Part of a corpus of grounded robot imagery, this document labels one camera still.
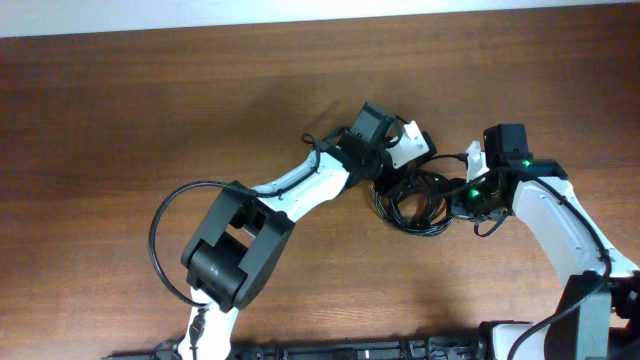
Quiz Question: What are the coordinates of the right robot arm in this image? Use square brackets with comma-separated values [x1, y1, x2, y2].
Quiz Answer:
[446, 124, 639, 359]

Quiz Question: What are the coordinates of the black USB cable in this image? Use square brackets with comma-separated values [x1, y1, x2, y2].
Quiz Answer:
[372, 167, 457, 238]

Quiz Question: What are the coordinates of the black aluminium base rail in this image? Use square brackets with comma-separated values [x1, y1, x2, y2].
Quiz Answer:
[102, 327, 597, 360]

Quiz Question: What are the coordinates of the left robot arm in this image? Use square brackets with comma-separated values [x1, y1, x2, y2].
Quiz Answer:
[176, 102, 436, 359]

